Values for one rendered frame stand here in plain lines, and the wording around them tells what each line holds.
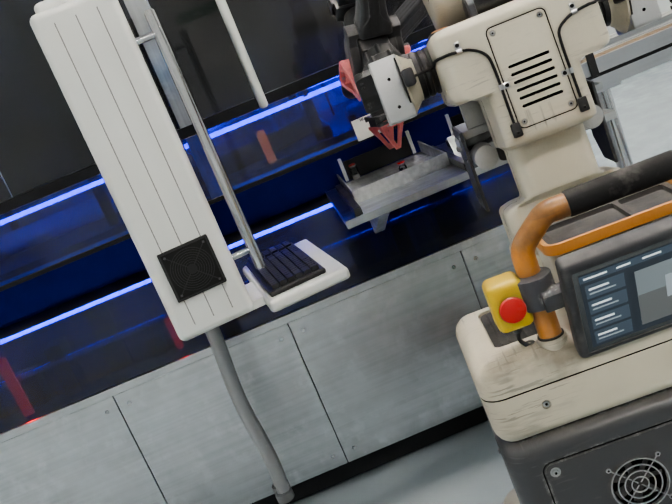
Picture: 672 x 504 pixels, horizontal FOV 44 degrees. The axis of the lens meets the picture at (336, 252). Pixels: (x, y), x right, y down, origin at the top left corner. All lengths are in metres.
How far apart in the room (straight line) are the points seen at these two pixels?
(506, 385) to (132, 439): 1.62
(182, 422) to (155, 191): 0.95
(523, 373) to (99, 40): 1.10
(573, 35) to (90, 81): 0.96
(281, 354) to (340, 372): 0.19
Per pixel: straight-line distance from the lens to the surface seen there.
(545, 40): 1.44
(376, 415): 2.59
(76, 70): 1.82
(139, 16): 2.36
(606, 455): 1.26
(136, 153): 1.82
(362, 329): 2.49
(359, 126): 2.37
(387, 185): 2.14
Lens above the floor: 1.31
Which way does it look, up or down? 14 degrees down
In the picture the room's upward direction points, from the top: 22 degrees counter-clockwise
